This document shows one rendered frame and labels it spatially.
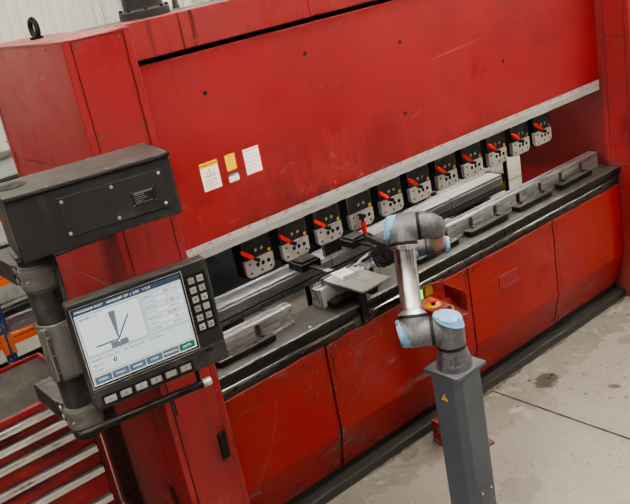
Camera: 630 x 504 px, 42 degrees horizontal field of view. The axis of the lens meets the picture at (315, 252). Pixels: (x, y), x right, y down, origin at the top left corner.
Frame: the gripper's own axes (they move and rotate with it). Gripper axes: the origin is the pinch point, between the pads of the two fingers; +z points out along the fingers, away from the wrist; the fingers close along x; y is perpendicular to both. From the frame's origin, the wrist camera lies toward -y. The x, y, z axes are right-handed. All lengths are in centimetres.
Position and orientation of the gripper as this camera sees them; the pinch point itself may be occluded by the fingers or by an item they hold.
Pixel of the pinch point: (357, 262)
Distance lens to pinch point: 391.4
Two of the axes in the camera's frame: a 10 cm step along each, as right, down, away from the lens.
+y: 6.2, 7.8, 1.0
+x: 3.5, -3.8, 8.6
